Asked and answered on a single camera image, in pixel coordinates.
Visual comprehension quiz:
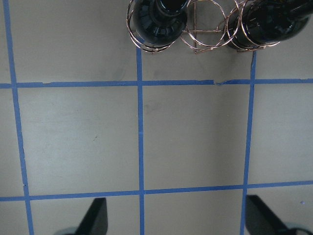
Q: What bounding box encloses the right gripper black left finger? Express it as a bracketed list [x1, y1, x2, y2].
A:
[75, 198, 108, 235]

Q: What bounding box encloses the dark wine bottle left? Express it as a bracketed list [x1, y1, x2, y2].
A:
[133, 0, 189, 46]

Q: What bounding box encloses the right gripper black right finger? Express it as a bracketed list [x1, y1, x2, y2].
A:
[245, 195, 297, 235]

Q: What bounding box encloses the copper wire bottle basket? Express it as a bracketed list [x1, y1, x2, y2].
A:
[126, 0, 284, 55]

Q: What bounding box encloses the dark wine bottle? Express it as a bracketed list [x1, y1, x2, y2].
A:
[133, 0, 189, 46]
[224, 0, 313, 50]

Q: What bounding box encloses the dark wine bottle right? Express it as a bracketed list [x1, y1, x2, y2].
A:
[224, 0, 313, 50]

